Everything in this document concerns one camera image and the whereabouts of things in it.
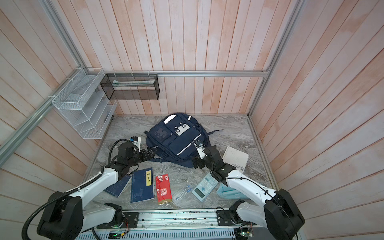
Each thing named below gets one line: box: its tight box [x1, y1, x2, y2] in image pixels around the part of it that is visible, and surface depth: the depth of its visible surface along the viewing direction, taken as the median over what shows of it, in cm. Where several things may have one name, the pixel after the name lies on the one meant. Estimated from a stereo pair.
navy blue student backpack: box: [143, 113, 225, 168], surface depth 103 cm
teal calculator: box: [191, 172, 219, 203], surface depth 85 cm
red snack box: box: [155, 174, 173, 206], surface depth 85 cm
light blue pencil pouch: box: [216, 183, 247, 200], surface depth 81 cm
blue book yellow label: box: [131, 167, 154, 203], surface depth 85 cm
